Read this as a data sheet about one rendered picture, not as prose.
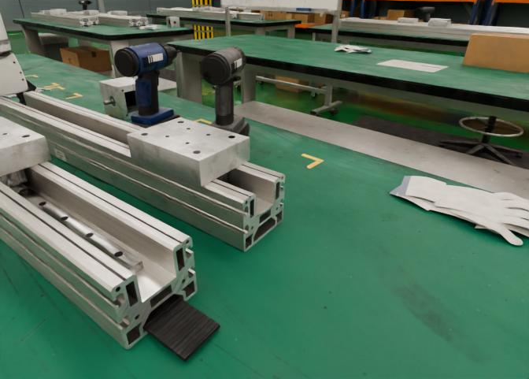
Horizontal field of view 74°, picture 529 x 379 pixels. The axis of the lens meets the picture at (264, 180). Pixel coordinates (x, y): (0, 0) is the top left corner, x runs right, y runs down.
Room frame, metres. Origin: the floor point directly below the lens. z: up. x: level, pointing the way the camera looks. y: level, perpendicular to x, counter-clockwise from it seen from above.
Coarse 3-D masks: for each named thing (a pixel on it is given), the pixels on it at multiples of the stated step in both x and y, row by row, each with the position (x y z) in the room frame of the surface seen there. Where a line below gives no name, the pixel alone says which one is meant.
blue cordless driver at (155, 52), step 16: (128, 48) 0.77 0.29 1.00; (144, 48) 0.80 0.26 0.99; (160, 48) 0.84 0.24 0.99; (128, 64) 0.75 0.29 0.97; (144, 64) 0.77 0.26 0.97; (160, 64) 0.82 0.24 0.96; (144, 80) 0.79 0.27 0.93; (144, 96) 0.78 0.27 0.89; (144, 112) 0.78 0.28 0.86; (160, 112) 0.81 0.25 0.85
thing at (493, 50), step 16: (272, 16) 5.19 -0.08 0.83; (64, 48) 4.63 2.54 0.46; (80, 48) 4.66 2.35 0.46; (96, 48) 4.68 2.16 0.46; (480, 48) 1.90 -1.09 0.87; (496, 48) 1.85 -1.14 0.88; (512, 48) 1.80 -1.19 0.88; (528, 48) 1.75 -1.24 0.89; (80, 64) 4.26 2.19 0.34; (96, 64) 4.39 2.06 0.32; (464, 64) 1.93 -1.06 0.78; (480, 64) 1.88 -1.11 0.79; (496, 64) 1.83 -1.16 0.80; (512, 64) 1.78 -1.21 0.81; (528, 64) 1.74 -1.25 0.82; (288, 80) 4.53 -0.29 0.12; (304, 80) 4.50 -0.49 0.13
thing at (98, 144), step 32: (32, 96) 0.88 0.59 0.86; (32, 128) 0.73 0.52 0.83; (64, 128) 0.65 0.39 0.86; (96, 128) 0.71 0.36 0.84; (128, 128) 0.65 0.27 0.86; (64, 160) 0.67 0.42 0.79; (96, 160) 0.59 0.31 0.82; (128, 160) 0.53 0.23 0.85; (128, 192) 0.54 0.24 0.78; (160, 192) 0.50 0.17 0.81; (192, 192) 0.44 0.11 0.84; (224, 192) 0.41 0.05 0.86; (256, 192) 0.46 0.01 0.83; (192, 224) 0.44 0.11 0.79; (224, 224) 0.41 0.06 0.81; (256, 224) 0.41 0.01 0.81
